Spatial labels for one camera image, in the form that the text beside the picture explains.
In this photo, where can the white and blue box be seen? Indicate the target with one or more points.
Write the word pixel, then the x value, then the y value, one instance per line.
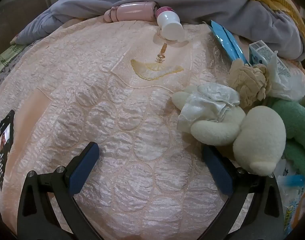
pixel 263 52

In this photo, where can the green plaid cloth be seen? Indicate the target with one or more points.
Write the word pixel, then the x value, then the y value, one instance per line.
pixel 2 60

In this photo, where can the grey blanket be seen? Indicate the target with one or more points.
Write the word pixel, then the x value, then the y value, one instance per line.
pixel 217 7

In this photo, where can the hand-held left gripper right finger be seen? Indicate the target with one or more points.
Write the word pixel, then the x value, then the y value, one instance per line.
pixel 217 172

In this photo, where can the blue foil packet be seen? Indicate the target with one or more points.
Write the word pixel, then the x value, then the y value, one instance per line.
pixel 227 41

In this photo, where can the beige tissue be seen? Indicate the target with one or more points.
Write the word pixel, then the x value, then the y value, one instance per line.
pixel 245 80

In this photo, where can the peach quilted bedspread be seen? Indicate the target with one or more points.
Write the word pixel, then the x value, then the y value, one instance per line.
pixel 105 105

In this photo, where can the black smartphone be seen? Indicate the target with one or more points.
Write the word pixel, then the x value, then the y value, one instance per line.
pixel 3 150

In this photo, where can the cream plush toy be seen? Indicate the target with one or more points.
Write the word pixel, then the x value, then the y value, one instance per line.
pixel 257 135

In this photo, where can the printed plastic bag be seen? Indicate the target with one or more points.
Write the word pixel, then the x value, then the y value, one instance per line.
pixel 292 192

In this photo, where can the pink bottle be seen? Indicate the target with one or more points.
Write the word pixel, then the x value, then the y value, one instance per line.
pixel 135 11

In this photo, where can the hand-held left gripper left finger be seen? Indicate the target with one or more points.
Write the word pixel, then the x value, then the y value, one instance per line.
pixel 83 165

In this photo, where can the white pill bottle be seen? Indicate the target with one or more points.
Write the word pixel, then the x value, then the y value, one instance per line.
pixel 168 22

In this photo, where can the white paper tissue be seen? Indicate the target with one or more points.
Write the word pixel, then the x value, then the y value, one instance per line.
pixel 282 85

